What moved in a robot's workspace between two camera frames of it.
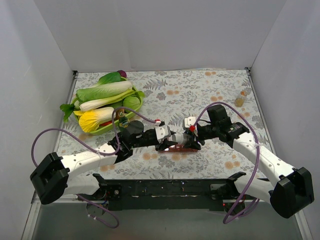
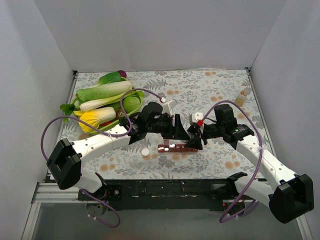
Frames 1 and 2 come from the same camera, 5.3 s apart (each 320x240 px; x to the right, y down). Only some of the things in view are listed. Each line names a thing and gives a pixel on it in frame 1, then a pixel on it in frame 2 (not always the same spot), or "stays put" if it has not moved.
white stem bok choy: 109,102 stays put
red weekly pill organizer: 178,148 stays put
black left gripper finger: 164,145 → 180,132
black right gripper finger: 192,145 stays put
